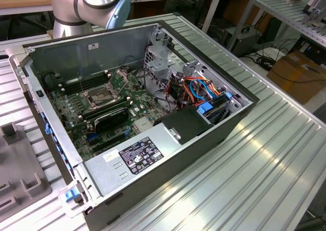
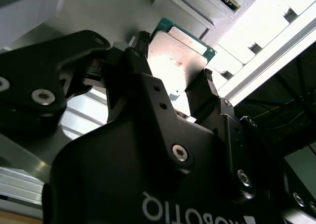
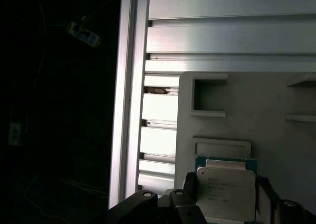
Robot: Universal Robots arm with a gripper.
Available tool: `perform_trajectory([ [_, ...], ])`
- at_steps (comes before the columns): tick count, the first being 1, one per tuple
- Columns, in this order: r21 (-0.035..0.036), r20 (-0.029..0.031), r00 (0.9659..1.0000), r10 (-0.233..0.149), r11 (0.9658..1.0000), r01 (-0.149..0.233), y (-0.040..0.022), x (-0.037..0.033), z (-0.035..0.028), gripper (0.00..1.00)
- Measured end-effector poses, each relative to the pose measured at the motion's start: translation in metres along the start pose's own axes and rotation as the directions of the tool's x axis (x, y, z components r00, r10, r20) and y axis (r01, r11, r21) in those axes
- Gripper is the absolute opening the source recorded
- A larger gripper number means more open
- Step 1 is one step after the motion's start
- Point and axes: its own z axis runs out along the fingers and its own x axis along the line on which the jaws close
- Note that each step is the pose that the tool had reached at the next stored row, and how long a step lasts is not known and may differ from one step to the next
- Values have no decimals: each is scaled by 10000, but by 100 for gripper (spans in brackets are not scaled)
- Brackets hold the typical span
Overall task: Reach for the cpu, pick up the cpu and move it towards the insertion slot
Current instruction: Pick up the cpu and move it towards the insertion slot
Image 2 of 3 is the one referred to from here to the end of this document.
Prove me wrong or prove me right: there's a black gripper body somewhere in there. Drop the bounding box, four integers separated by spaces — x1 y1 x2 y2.
41 116 283 224

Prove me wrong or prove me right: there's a CPU with silver top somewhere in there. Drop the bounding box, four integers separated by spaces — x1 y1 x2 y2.
146 16 218 93

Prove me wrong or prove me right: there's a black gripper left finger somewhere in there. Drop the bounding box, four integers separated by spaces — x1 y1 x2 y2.
0 30 196 175

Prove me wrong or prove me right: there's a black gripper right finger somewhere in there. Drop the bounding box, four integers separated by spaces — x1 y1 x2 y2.
185 69 316 224

